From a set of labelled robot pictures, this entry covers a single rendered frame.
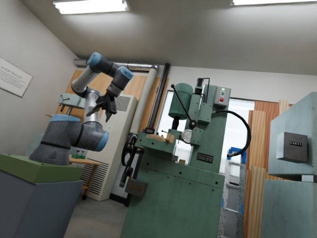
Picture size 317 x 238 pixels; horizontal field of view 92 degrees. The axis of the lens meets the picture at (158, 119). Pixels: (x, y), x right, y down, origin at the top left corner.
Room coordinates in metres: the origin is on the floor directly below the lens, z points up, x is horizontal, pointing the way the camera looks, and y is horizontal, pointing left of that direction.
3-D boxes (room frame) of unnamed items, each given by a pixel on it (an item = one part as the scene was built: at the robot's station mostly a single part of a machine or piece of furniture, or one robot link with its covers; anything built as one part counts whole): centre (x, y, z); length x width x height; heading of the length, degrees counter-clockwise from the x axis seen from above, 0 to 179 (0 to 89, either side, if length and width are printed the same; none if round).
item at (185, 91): (1.33, -0.16, 1.35); 0.18 x 0.18 x 0.31
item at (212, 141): (1.29, -0.45, 1.16); 0.22 x 0.22 x 0.72; 80
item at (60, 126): (0.94, 0.52, 0.81); 0.17 x 0.15 x 0.18; 126
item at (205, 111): (1.15, -0.35, 1.22); 0.09 x 0.08 x 0.15; 80
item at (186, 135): (1.19, -0.27, 1.02); 0.12 x 0.03 x 0.12; 80
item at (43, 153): (0.93, 0.52, 0.67); 0.19 x 0.19 x 0.10
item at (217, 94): (1.14, -0.45, 1.40); 0.10 x 0.06 x 0.16; 80
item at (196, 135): (1.15, -0.32, 1.02); 0.09 x 0.07 x 0.12; 170
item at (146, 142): (1.27, -0.04, 0.87); 0.61 x 0.30 x 0.06; 170
